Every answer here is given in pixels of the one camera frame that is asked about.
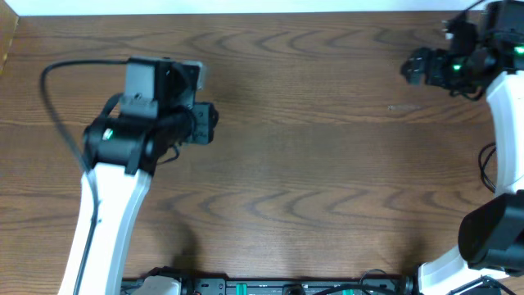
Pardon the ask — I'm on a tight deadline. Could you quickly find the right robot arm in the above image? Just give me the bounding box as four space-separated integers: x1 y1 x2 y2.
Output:
396 1 523 294

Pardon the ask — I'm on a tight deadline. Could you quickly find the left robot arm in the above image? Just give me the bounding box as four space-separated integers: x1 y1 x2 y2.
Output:
59 57 219 294

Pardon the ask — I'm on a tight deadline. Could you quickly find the black usb cable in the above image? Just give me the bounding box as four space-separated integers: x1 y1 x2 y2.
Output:
477 142 498 194

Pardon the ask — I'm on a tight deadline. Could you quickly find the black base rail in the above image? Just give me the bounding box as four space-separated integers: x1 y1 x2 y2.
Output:
120 266 418 295

